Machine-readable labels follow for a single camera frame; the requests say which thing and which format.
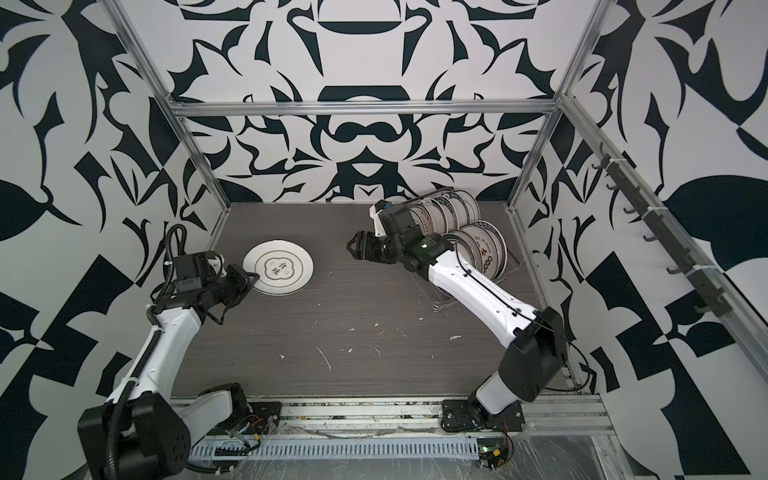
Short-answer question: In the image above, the white plate orange sunburst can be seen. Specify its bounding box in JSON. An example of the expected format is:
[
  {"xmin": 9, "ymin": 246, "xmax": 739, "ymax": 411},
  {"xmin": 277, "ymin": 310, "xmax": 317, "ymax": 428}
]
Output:
[{"xmin": 412, "ymin": 200, "xmax": 448, "ymax": 234}]

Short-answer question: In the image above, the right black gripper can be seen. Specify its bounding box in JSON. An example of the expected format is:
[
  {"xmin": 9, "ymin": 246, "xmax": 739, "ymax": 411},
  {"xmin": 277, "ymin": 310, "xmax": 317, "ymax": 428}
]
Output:
[{"xmin": 347, "ymin": 230, "xmax": 409, "ymax": 264}]

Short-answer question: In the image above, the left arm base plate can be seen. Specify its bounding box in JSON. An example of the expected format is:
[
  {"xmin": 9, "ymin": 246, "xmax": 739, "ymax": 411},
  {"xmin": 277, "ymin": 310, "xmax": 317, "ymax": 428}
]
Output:
[{"xmin": 233, "ymin": 401, "xmax": 282, "ymax": 436}]

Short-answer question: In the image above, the white plate green clover outline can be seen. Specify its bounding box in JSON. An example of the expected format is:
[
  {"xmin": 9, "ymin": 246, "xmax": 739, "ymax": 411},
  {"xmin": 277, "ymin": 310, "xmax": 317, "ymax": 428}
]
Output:
[{"xmin": 242, "ymin": 240, "xmax": 314, "ymax": 296}]

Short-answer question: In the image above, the black corrugated cable conduit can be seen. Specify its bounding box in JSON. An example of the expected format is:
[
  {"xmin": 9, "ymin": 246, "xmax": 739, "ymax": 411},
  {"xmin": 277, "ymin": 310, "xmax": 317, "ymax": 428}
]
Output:
[{"xmin": 103, "ymin": 377, "xmax": 136, "ymax": 480}]

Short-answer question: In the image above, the wall hook rail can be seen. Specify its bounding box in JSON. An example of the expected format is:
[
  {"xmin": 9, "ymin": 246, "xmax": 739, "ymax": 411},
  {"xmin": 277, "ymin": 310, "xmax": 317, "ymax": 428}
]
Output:
[{"xmin": 593, "ymin": 144, "xmax": 733, "ymax": 317}]

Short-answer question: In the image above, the white plate rear stack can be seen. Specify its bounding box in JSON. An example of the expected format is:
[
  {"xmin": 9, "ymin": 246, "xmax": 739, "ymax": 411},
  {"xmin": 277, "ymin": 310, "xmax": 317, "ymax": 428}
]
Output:
[{"xmin": 445, "ymin": 190, "xmax": 481, "ymax": 227}]

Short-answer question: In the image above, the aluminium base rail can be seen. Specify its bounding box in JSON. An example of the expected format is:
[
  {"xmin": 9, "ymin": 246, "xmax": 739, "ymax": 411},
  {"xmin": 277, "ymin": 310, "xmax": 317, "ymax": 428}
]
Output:
[{"xmin": 192, "ymin": 394, "xmax": 615, "ymax": 442}]

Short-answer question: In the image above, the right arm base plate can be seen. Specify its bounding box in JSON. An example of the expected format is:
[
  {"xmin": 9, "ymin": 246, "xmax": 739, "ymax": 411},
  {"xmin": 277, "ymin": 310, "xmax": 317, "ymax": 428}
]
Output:
[{"xmin": 440, "ymin": 399, "xmax": 526, "ymax": 433}]

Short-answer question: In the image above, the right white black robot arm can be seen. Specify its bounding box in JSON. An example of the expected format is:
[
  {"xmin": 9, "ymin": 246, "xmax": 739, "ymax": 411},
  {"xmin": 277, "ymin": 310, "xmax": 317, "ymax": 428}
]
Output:
[{"xmin": 346, "ymin": 201, "xmax": 567, "ymax": 417}]

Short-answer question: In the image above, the white slotted cable duct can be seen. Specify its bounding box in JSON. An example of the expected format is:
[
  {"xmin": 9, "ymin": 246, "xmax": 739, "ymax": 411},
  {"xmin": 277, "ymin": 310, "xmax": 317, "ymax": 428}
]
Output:
[{"xmin": 189, "ymin": 437, "xmax": 482, "ymax": 461}]

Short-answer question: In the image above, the aluminium frame crossbar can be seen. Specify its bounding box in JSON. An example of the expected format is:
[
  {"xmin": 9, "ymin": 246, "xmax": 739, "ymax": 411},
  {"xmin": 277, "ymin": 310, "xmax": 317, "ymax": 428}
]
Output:
[{"xmin": 170, "ymin": 99, "xmax": 556, "ymax": 118}]

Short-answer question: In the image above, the wire dish rack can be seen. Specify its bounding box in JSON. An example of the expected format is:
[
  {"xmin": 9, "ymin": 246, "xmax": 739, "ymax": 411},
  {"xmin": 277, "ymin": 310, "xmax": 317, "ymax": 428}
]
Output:
[{"xmin": 373, "ymin": 187, "xmax": 519, "ymax": 310}]

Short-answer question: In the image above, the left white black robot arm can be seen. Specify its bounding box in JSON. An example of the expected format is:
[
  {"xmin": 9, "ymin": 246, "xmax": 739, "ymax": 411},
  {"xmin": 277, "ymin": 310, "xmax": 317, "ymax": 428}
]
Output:
[{"xmin": 77, "ymin": 251, "xmax": 259, "ymax": 479}]

